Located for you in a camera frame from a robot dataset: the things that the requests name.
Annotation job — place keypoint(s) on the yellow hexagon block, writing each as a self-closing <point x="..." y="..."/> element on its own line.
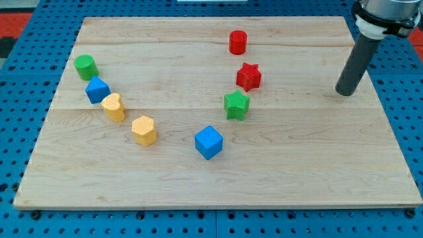
<point x="144" y="130"/>

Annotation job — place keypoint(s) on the green star block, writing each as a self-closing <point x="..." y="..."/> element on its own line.
<point x="236" y="105"/>

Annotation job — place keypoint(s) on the green cylinder block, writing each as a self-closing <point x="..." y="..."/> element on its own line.
<point x="86" y="67"/>

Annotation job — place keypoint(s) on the red cylinder block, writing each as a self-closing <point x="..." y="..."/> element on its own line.
<point x="238" y="42"/>

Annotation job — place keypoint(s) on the blue pentagon block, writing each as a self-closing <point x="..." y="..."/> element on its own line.
<point x="97" y="90"/>

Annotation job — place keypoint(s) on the blue cube block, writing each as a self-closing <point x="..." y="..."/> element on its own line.
<point x="208" y="142"/>

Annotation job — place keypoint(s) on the yellow heart block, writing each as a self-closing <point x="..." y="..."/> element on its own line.
<point x="113" y="107"/>

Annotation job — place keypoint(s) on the red star block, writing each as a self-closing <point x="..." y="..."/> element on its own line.
<point x="249" y="76"/>

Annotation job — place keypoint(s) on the wooden board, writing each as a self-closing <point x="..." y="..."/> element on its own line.
<point x="300" y="146"/>

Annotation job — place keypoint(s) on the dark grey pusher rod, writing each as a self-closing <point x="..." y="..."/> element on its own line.
<point x="362" y="53"/>

